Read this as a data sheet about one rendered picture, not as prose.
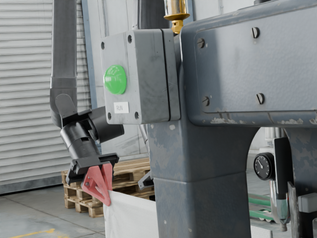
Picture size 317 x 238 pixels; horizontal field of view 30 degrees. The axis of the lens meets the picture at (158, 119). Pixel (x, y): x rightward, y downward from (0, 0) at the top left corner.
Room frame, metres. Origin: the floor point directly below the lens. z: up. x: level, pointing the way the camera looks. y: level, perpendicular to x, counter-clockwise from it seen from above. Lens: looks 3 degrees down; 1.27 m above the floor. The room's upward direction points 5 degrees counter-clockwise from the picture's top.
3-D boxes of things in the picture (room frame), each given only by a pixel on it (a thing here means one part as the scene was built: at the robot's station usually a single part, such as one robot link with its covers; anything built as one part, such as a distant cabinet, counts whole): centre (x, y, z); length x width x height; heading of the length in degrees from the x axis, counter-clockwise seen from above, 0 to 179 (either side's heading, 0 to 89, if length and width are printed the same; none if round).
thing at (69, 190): (6.69, 0.42, 0.22); 1.21 x 0.84 x 0.14; 121
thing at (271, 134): (0.79, -0.15, 1.14); 0.05 x 0.04 x 0.16; 121
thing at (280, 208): (0.80, -0.16, 1.11); 0.03 x 0.03 x 0.06
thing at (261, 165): (0.78, -0.14, 1.16); 0.04 x 0.02 x 0.04; 31
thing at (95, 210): (6.68, 0.44, 0.07); 1.20 x 0.82 x 0.14; 119
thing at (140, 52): (0.60, 0.02, 1.29); 0.08 x 0.05 x 0.09; 31
